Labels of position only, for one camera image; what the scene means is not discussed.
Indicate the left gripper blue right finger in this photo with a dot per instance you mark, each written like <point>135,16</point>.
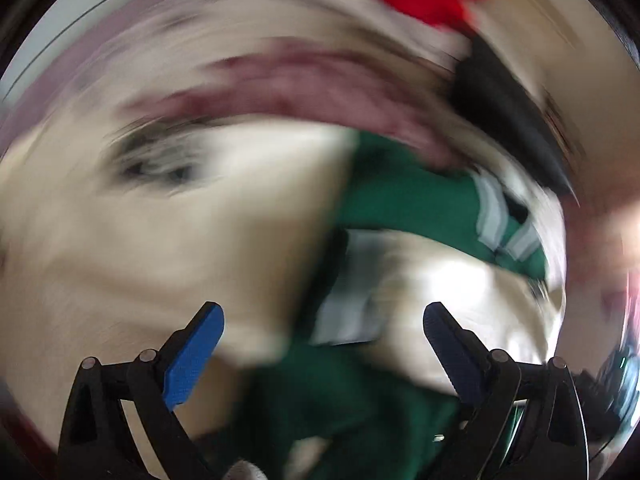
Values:
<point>521,421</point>

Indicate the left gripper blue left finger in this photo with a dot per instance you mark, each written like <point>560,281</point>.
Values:
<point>96,441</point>

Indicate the green and cream varsity jacket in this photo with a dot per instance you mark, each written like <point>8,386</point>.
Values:
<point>322,245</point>

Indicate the floral purple bed blanket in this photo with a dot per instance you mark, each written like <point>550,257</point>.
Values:
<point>250,60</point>

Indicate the folded black garment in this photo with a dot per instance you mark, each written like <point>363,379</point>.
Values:
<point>486,94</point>

